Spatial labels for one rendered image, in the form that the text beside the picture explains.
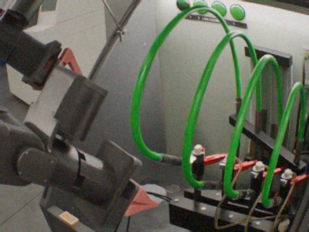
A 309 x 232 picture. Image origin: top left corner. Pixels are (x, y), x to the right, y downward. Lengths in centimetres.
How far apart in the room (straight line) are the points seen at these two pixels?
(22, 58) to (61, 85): 17
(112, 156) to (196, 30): 67
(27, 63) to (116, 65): 56
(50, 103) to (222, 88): 77
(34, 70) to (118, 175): 20
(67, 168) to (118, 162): 8
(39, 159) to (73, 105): 7
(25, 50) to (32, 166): 23
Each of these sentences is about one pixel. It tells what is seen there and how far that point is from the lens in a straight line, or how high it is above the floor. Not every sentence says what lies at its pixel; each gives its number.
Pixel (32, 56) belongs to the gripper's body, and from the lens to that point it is 52.
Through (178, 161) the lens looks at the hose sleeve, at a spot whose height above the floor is 114.
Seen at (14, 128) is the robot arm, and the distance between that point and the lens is 31.
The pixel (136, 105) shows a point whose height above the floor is 129.
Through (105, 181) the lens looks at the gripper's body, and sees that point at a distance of 42.
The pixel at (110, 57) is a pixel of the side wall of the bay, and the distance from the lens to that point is 102.
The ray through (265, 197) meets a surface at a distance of 60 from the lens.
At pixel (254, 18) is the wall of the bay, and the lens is 96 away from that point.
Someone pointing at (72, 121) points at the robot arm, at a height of 139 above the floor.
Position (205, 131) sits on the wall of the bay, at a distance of 118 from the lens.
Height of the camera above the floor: 155
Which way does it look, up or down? 26 degrees down
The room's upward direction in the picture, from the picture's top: 5 degrees counter-clockwise
